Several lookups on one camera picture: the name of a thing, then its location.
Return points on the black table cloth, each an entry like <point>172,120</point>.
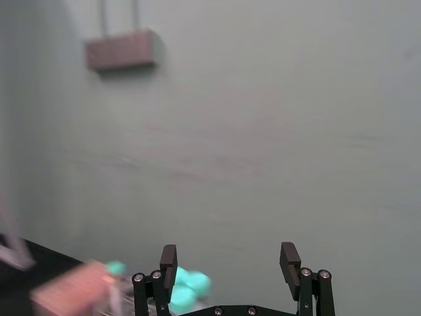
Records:
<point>14,293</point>

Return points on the shallow brown cardboard tray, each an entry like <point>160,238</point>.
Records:
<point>70,291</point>

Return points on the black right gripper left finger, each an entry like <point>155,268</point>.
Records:
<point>167,263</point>

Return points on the wall-mounted junction box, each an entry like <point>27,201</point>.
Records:
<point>120,51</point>

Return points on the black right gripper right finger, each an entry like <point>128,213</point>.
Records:
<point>291,263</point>

